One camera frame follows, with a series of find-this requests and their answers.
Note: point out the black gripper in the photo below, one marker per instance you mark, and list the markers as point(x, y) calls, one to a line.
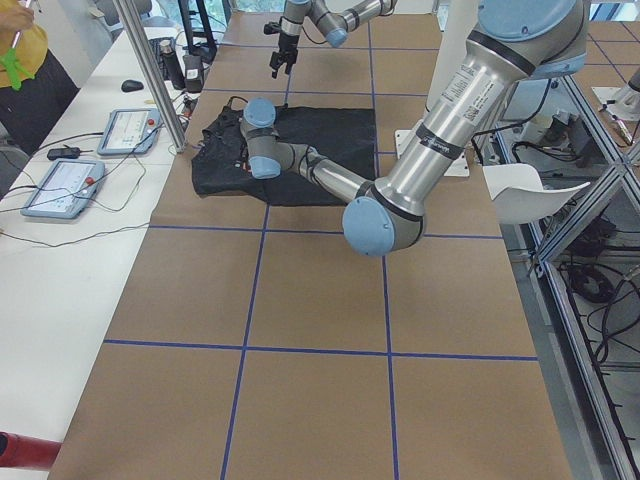
point(287, 41)

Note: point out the black graphic t-shirt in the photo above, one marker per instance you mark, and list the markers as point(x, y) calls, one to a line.
point(287, 156)

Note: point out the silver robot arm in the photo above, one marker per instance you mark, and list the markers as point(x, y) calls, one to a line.
point(510, 41)
point(335, 27)

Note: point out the black computer mouse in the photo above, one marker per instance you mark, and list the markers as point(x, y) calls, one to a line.
point(130, 85)

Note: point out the far teach pendant tablet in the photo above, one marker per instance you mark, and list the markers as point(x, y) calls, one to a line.
point(130, 131)

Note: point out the teach pendant tablet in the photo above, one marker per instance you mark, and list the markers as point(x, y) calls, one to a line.
point(130, 131)
point(65, 190)

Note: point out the near teach pendant tablet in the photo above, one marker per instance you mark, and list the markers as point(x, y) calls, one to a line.
point(65, 190)

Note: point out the white plastic chair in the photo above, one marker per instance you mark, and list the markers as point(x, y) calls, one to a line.
point(518, 195)

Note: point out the aluminium frame post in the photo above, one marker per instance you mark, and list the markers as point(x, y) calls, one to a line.
point(130, 19)

